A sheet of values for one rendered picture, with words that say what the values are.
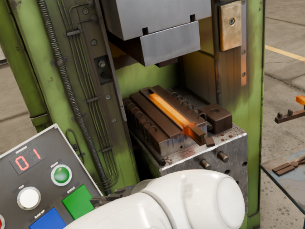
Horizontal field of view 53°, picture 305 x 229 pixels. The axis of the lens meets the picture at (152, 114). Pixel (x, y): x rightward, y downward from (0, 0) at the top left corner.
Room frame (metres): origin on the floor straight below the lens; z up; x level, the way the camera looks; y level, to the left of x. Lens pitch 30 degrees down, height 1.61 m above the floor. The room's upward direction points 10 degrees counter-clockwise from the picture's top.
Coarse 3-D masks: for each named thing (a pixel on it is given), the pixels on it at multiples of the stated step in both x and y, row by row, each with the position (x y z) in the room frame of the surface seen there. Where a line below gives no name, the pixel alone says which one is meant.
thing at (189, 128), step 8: (152, 96) 1.20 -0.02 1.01; (160, 104) 1.12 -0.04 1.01; (168, 104) 1.10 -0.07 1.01; (168, 112) 1.04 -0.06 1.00; (176, 112) 1.03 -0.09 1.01; (176, 120) 0.98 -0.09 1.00; (184, 120) 0.96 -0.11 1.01; (184, 128) 0.90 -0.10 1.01; (192, 128) 0.88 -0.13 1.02; (192, 136) 0.88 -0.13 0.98; (200, 136) 0.83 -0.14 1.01; (200, 144) 0.83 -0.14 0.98
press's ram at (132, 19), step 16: (112, 0) 0.90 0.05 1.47; (128, 0) 0.88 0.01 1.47; (144, 0) 0.89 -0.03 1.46; (160, 0) 0.91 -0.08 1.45; (176, 0) 0.93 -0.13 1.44; (192, 0) 0.94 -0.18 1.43; (208, 0) 0.96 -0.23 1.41; (112, 16) 0.93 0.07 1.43; (128, 16) 0.88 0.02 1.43; (144, 16) 0.89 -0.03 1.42; (160, 16) 0.91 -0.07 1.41; (176, 16) 0.92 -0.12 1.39; (192, 16) 0.96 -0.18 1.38; (208, 16) 0.96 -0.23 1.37; (112, 32) 0.97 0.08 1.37; (128, 32) 0.87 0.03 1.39
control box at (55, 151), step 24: (24, 144) 0.68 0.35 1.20; (48, 144) 0.71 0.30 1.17; (0, 168) 0.62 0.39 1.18; (48, 168) 0.66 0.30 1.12; (72, 168) 0.69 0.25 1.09; (0, 192) 0.58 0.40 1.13; (48, 192) 0.62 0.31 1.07; (96, 192) 0.67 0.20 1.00; (0, 216) 0.54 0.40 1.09; (24, 216) 0.56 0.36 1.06
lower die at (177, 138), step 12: (132, 96) 1.27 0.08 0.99; (144, 96) 1.25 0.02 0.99; (168, 96) 1.20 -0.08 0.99; (144, 108) 1.14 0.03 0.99; (156, 108) 1.12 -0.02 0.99; (180, 108) 1.08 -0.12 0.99; (144, 120) 1.05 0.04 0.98; (156, 120) 1.02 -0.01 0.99; (168, 120) 1.01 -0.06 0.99; (192, 120) 0.97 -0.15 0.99; (204, 120) 0.96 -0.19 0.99; (156, 132) 0.95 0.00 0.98; (168, 132) 0.92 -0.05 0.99; (180, 132) 0.91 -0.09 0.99; (156, 144) 0.91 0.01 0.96; (168, 144) 0.89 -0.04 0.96; (180, 144) 0.91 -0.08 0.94
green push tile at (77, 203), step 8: (72, 192) 0.64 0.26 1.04; (80, 192) 0.65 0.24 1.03; (88, 192) 0.65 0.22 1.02; (64, 200) 0.62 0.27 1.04; (72, 200) 0.62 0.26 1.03; (80, 200) 0.63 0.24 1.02; (88, 200) 0.64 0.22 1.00; (72, 208) 0.61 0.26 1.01; (80, 208) 0.62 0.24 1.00; (88, 208) 0.62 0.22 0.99; (72, 216) 0.60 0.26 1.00; (80, 216) 0.60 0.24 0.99
